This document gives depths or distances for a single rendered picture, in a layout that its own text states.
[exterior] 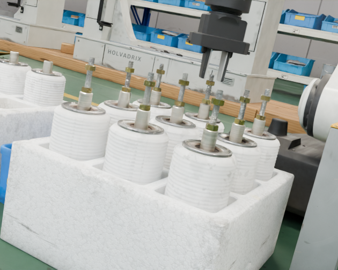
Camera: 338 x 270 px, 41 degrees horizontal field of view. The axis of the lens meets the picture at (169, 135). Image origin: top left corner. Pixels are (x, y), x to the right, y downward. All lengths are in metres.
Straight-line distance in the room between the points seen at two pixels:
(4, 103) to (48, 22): 2.99
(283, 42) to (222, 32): 8.57
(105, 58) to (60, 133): 2.67
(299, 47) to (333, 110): 8.39
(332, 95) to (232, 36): 0.24
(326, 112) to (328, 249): 0.30
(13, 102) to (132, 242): 0.59
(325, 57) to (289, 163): 8.12
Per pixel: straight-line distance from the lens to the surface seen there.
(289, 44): 9.41
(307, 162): 1.12
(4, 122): 1.00
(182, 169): 0.63
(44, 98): 1.12
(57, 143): 0.76
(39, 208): 0.77
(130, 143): 0.68
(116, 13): 3.59
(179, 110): 0.80
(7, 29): 4.18
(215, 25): 0.88
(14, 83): 1.21
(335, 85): 0.99
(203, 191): 0.63
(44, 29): 4.10
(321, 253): 0.82
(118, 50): 3.33
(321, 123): 0.99
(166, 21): 10.66
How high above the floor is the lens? 0.40
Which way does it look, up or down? 12 degrees down
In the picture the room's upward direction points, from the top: 12 degrees clockwise
